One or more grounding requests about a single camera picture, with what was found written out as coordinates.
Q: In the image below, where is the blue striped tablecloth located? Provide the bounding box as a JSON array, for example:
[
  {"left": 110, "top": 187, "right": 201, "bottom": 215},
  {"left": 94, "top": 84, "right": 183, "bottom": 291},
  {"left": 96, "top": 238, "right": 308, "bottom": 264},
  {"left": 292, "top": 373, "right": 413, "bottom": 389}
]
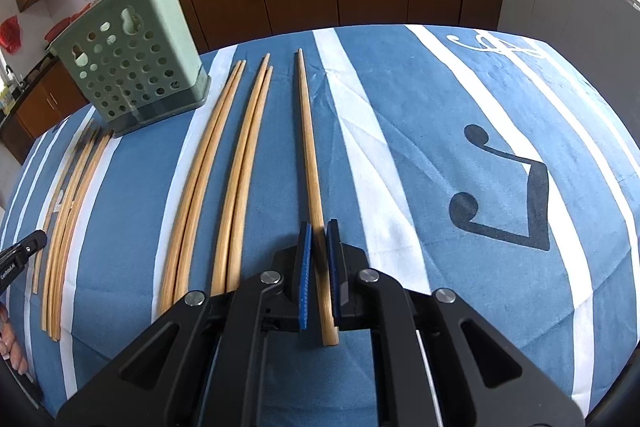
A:
[{"left": 1, "top": 25, "right": 639, "bottom": 413}]

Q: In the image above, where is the person's hand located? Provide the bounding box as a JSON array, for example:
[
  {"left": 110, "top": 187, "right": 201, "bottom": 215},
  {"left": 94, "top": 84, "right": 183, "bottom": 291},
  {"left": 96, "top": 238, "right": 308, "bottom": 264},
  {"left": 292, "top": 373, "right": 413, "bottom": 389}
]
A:
[{"left": 0, "top": 303, "right": 28, "bottom": 375}]

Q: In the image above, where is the green perforated utensil holder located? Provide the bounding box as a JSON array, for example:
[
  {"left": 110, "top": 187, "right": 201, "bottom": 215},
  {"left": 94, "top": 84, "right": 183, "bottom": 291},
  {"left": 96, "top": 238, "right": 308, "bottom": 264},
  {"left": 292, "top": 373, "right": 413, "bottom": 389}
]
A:
[{"left": 50, "top": 0, "right": 210, "bottom": 135}]

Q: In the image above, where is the wooden chopstick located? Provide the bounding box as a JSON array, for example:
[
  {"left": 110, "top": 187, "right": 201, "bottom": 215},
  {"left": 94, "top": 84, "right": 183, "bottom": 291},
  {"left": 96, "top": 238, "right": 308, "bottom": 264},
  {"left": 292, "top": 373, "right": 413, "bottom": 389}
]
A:
[
  {"left": 171, "top": 59, "right": 248, "bottom": 306},
  {"left": 157, "top": 61, "right": 246, "bottom": 315},
  {"left": 48, "top": 131, "right": 113, "bottom": 341},
  {"left": 41, "top": 128, "right": 101, "bottom": 334},
  {"left": 30, "top": 109, "right": 94, "bottom": 295},
  {"left": 210, "top": 53, "right": 273, "bottom": 296},
  {"left": 296, "top": 49, "right": 340, "bottom": 347},
  {"left": 226, "top": 66, "right": 273, "bottom": 291}
]

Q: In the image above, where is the red plastic bag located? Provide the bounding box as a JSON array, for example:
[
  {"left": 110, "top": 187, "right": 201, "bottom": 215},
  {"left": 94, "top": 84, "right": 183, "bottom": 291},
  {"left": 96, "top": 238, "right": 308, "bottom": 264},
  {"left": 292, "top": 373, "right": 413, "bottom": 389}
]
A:
[{"left": 0, "top": 15, "right": 22, "bottom": 54}]

